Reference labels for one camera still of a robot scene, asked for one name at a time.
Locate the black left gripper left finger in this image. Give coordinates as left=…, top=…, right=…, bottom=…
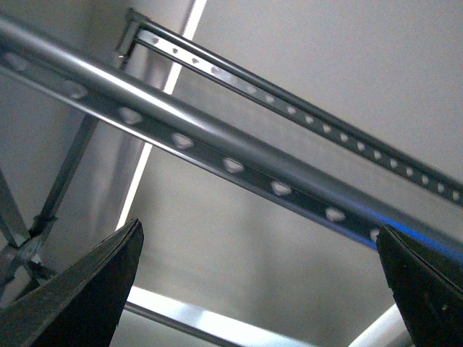
left=1, top=219, right=144, bottom=346

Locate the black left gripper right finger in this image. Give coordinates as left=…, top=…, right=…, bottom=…
left=376, top=226, right=462, bottom=346

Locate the grey rack upright frame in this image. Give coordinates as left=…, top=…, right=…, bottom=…
left=0, top=115, right=99, bottom=308

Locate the grey perforated near rack rail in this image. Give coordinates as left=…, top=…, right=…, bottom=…
left=1, top=16, right=462, bottom=260

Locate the grey perforated rack rail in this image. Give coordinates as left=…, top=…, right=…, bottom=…
left=117, top=9, right=462, bottom=206
left=1, top=16, right=462, bottom=260

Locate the grey perforated far rack rail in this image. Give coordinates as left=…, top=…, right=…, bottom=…
left=117, top=9, right=462, bottom=206

